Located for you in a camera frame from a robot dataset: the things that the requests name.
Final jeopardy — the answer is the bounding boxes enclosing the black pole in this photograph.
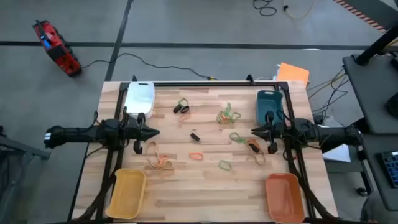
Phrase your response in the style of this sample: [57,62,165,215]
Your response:
[354,23,398,67]

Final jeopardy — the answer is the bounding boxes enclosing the grey desk top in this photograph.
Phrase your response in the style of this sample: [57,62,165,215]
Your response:
[341,53,398,135]
[360,133,398,212]

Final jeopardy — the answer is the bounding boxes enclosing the grey metal stand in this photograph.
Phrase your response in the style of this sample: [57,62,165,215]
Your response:
[0,124,52,224]

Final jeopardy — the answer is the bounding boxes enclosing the orange paper folder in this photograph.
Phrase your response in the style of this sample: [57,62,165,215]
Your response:
[275,62,311,88]

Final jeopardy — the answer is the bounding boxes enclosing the orange plastic basket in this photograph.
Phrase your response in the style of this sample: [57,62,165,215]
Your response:
[265,172,306,223]

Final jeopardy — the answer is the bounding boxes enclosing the yellow cable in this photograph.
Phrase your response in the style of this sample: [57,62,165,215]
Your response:
[281,0,316,21]

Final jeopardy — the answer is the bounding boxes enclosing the bundle of thin cables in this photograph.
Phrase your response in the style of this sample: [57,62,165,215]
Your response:
[306,67,349,115]

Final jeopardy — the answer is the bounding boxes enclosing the black floor cable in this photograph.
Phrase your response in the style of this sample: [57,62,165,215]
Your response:
[81,52,218,81]

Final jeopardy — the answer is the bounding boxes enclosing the black right camera cable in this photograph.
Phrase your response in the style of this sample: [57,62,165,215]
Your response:
[277,109,292,124]

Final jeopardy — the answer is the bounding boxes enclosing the yellow plastic basket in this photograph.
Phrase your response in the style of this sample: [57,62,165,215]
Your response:
[104,168,147,220]

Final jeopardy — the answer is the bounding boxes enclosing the black round object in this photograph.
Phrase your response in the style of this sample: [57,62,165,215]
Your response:
[385,91,398,119]

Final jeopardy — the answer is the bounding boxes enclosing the coiled black cable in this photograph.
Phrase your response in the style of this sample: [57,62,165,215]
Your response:
[252,0,278,17]

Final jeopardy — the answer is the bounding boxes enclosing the long tan rubber band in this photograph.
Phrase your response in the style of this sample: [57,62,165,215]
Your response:
[146,141,161,169]

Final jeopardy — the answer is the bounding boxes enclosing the black keyboard coloured keys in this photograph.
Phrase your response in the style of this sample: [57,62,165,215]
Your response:
[377,151,398,189]

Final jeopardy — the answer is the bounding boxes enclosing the teal plastic basket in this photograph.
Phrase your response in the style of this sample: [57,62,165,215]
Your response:
[256,90,285,125]

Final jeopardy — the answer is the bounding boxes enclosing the white plastic basket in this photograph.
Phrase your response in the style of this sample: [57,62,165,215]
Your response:
[123,80,156,119]

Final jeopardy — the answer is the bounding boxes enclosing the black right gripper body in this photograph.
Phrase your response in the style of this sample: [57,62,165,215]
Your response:
[266,111,285,155]

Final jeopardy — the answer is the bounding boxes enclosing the white paper sheet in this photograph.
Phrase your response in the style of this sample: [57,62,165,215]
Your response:
[322,124,352,164]

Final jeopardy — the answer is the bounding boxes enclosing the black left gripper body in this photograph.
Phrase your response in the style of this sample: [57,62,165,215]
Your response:
[126,112,149,156]

